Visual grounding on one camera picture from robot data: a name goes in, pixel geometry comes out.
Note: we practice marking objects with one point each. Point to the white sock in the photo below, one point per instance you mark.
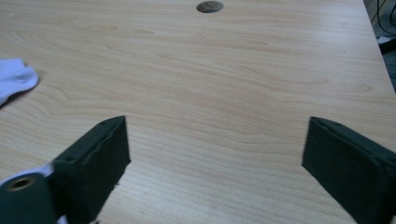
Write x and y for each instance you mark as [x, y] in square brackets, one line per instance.
[14, 77]

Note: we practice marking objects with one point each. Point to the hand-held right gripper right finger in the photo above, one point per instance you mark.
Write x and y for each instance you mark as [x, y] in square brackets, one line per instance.
[351, 168]

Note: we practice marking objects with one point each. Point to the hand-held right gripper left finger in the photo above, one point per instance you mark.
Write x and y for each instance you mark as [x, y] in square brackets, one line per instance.
[93, 161]

